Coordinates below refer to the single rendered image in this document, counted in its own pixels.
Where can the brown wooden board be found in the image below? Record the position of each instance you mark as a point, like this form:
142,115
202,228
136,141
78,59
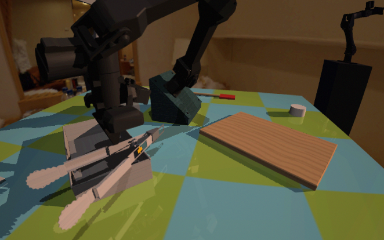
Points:
299,156

